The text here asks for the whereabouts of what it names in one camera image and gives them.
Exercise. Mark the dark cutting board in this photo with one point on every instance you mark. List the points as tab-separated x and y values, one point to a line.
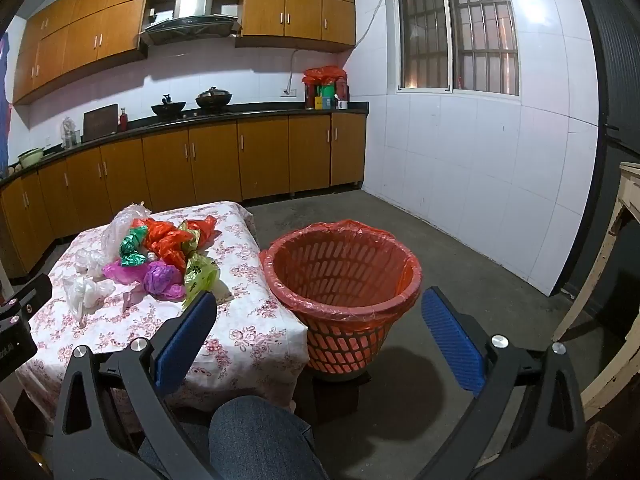
100	122

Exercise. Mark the black wok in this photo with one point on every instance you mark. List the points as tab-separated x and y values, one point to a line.
167	107

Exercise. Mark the orange plastic mesh basket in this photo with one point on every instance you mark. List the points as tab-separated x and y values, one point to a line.
345	347

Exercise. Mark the red bag over containers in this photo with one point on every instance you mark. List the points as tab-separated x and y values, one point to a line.
325	75

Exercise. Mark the worn wooden table frame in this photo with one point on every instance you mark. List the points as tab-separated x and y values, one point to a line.
600	270

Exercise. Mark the purple plastic bag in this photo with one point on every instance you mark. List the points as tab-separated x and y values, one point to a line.
162	280

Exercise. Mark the wooden wall cabinets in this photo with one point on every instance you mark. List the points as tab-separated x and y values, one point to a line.
100	35

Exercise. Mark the steel range hood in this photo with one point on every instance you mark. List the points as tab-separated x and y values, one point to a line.
192	2

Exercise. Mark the black kitchen countertop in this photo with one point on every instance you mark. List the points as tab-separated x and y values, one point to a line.
260	108

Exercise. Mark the green box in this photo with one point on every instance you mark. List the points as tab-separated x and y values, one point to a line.
326	96

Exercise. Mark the yellow-green plastic bag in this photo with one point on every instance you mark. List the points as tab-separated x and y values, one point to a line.
200	275

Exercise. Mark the pink and blue cloth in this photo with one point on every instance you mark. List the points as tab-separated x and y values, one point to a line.
4	100

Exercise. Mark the dark shutter door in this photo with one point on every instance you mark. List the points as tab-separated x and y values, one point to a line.
620	60

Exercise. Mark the red basket liner bag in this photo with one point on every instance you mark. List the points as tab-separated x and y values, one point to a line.
300	306

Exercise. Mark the person's jeans leg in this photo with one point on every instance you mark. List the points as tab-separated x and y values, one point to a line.
260	440

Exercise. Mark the glass jar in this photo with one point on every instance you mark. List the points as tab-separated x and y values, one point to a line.
70	135

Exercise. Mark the black pot with lid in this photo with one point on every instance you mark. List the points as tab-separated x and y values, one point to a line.
214	99

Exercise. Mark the red bottle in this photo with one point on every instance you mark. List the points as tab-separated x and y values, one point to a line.
123	121

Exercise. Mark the green basin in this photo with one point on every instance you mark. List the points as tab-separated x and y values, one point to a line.
31	157

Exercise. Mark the wooden base cabinets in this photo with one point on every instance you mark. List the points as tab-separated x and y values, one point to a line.
215	160

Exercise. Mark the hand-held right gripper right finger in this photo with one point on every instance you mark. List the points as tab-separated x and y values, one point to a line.
452	340

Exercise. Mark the barred window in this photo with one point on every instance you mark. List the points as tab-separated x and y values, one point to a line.
455	25

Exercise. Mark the floral tablecloth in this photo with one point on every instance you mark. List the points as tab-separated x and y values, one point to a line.
240	285

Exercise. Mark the green foil bag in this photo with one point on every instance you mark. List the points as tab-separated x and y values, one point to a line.
131	250

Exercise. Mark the small white plastic bag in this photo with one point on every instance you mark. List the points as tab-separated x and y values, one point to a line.
90	260

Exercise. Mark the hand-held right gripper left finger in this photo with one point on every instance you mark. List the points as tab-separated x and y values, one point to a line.
185	340

